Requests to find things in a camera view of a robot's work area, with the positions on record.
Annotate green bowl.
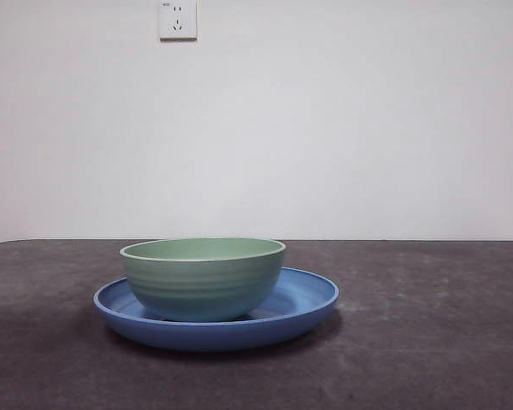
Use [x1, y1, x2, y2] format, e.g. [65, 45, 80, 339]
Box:
[119, 237, 287, 324]

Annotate blue plate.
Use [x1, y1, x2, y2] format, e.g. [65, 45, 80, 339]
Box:
[92, 266, 339, 353]

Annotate white wall socket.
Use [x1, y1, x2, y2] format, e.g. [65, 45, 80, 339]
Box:
[159, 0, 198, 43]

